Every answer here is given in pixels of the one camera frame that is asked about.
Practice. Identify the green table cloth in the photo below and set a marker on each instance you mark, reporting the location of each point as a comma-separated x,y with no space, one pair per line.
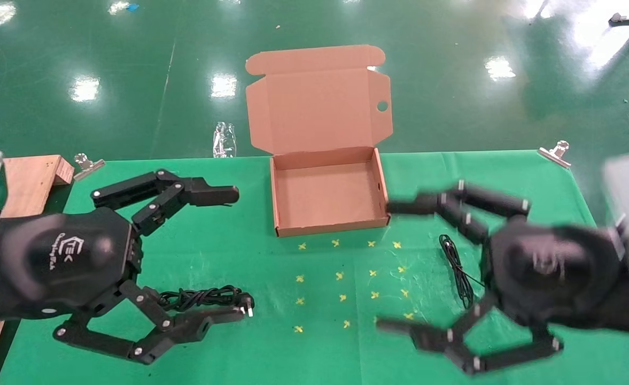
271,267

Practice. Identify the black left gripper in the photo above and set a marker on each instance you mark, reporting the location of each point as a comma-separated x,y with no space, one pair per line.
63,262

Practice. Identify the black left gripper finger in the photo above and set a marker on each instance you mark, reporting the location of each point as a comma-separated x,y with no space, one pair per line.
207,195

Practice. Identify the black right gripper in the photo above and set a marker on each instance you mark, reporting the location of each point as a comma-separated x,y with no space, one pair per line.
549,272

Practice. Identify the brown cardboard box with lid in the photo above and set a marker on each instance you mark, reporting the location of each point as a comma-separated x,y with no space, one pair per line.
319,107

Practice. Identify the wooden board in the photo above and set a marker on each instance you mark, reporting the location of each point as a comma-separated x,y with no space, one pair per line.
31,182

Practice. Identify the clear crumpled plastic wrapper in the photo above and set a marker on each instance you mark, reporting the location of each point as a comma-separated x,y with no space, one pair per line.
224,140

